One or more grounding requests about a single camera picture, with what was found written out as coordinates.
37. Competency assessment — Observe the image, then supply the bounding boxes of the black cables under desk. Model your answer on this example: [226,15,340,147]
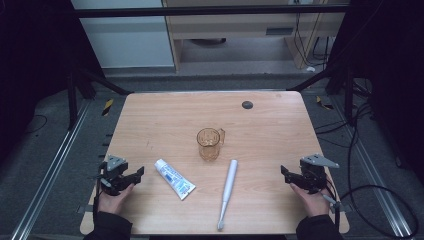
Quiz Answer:
[292,12,332,68]

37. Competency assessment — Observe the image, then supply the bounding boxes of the white cabinet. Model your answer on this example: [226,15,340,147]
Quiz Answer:
[70,0,175,70]

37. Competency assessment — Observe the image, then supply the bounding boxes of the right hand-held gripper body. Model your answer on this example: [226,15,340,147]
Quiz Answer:
[297,152,340,195]

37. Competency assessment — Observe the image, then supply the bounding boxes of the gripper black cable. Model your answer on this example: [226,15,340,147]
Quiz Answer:
[320,178,343,233]
[92,179,102,219]

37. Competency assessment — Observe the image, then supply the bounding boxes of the black frame strut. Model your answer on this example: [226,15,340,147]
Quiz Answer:
[286,61,355,125]
[66,62,135,132]

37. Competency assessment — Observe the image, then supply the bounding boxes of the black floor cable loop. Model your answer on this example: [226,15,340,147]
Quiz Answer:
[314,99,420,240]

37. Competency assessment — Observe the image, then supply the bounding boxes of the white toothpaste tube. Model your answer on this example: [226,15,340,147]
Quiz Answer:
[153,158,197,202]

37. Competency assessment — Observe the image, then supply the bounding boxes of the yellow black striped tape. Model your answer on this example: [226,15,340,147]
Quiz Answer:
[315,95,335,111]
[101,98,115,117]

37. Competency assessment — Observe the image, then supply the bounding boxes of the person's right hand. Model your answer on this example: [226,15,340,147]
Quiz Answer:
[288,182,332,219]

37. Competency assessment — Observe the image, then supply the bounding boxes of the thin black floor cable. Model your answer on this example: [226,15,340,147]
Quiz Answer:
[25,114,49,135]

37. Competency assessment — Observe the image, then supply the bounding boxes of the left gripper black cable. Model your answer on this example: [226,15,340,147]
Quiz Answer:
[92,179,102,219]

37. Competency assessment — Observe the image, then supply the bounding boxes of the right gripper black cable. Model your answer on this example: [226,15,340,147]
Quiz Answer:
[320,178,343,233]

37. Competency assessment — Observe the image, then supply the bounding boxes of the dark curtain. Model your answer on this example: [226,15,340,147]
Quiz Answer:
[0,0,104,164]
[328,0,424,186]

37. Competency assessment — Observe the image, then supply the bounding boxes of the grey tape piece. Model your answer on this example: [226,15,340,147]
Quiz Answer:
[330,203,353,214]
[76,204,95,215]

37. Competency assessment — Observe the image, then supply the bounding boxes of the aluminium floor rail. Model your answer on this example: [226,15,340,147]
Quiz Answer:
[9,99,92,240]
[329,96,415,240]

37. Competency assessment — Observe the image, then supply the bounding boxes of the white toothbrush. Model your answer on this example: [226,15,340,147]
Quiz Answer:
[216,159,239,232]

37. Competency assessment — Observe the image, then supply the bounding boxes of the person's left hand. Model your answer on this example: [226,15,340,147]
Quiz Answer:
[97,182,136,215]

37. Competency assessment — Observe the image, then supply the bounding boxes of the black horizontal frame bar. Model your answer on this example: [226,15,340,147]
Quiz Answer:
[70,4,352,20]

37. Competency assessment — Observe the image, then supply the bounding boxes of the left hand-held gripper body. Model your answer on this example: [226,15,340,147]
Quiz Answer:
[99,154,135,197]

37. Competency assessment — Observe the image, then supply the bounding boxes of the light wooden desk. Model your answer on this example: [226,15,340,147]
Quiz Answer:
[161,0,351,73]

